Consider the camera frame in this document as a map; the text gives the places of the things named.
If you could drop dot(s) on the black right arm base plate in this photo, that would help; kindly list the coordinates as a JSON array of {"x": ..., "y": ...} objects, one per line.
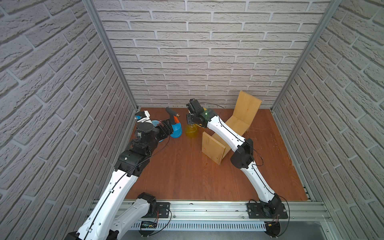
[{"x": 261, "y": 211}]

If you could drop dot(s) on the green circuit board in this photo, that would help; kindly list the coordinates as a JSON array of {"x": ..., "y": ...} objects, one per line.
[{"x": 148, "y": 225}]

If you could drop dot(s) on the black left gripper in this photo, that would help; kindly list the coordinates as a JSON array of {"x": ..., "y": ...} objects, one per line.
[{"x": 167, "y": 128}]

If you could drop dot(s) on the yellow transparent spray bottle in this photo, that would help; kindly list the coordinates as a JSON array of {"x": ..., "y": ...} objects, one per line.
[{"x": 191, "y": 131}]

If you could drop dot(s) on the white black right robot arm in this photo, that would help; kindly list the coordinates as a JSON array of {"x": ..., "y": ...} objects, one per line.
[{"x": 242, "y": 158}]

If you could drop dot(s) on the blue pressure sprayer black handle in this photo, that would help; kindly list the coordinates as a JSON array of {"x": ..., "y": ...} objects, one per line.
[{"x": 175, "y": 123}]

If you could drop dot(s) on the aluminium corner post left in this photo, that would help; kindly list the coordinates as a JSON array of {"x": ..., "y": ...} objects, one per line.
[{"x": 95, "y": 18}]

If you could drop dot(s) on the aluminium corner post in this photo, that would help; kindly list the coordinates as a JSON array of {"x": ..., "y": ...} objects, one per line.
[
  {"x": 323, "y": 23},
  {"x": 95, "y": 18}
]

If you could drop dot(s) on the black round connector box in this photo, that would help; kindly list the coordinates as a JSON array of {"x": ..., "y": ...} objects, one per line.
[{"x": 273, "y": 229}]

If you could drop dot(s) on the aluminium corner post right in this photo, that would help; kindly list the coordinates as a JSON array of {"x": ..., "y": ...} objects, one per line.
[{"x": 323, "y": 23}]

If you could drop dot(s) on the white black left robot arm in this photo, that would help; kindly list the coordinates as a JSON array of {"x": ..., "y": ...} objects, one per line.
[{"x": 104, "y": 223}]

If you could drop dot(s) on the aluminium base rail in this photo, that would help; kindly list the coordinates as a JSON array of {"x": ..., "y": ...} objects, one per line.
[{"x": 232, "y": 216}]

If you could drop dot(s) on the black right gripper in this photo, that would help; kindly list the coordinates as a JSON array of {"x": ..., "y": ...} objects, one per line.
[{"x": 191, "y": 118}]

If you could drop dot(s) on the light wooden shelf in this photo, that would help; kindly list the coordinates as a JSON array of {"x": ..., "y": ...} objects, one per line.
[{"x": 216, "y": 148}]

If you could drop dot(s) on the light blue pink spray bottle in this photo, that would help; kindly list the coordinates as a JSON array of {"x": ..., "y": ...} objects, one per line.
[{"x": 156, "y": 123}]

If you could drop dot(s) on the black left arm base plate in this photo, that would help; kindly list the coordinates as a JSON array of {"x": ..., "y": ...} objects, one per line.
[{"x": 160, "y": 210}]

